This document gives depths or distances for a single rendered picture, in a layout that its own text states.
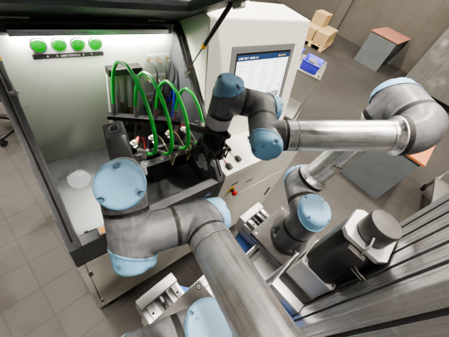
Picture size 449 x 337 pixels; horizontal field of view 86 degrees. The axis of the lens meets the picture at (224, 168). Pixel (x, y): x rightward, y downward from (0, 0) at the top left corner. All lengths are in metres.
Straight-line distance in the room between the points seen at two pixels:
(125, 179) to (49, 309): 1.64
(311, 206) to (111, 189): 0.66
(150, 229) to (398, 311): 0.38
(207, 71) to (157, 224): 0.82
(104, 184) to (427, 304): 0.45
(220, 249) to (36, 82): 0.96
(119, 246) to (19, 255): 1.75
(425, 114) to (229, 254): 0.55
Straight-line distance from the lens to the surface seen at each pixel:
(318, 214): 0.87
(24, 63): 1.12
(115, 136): 0.60
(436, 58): 7.53
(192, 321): 0.60
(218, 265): 0.38
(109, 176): 0.38
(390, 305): 0.45
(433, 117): 0.73
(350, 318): 0.51
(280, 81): 1.53
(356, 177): 3.36
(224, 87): 0.63
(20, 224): 2.27
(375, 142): 0.65
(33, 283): 2.05
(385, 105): 0.79
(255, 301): 0.35
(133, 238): 0.42
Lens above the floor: 1.86
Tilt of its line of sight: 46 degrees down
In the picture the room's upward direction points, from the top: 22 degrees clockwise
